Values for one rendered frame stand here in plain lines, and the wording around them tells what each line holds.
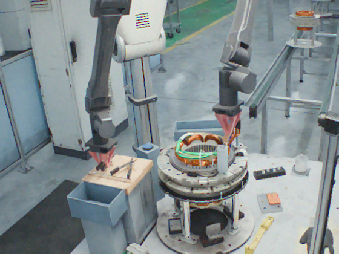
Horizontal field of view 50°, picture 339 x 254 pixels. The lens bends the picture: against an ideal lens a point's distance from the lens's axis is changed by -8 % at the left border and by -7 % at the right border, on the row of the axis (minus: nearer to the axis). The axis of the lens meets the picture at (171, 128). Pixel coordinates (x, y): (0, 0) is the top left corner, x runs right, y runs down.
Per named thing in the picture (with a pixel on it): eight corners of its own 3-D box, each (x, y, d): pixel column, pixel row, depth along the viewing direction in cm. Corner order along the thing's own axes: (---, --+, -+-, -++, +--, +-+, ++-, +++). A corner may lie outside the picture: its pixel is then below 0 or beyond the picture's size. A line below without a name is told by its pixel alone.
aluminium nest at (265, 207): (282, 211, 155) (283, 207, 154) (261, 213, 155) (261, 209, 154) (276, 195, 165) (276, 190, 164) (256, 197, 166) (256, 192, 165)
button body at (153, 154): (165, 196, 172) (160, 146, 161) (154, 204, 168) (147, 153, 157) (154, 191, 177) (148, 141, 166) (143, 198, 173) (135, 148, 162)
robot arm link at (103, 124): (108, 91, 132) (84, 95, 129) (120, 101, 123) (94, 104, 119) (109, 124, 137) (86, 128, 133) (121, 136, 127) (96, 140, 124)
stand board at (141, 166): (128, 195, 130) (127, 188, 129) (82, 185, 138) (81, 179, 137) (153, 165, 147) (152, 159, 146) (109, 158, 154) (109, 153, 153)
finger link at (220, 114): (243, 131, 123) (243, 103, 120) (234, 139, 117) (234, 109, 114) (224, 128, 127) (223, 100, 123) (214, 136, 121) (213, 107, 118)
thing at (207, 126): (232, 173, 185) (231, 118, 172) (233, 186, 175) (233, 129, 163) (180, 175, 187) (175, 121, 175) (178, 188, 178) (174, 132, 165)
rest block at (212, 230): (204, 234, 141) (204, 223, 139) (218, 230, 143) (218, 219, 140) (209, 241, 138) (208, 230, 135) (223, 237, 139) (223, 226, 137)
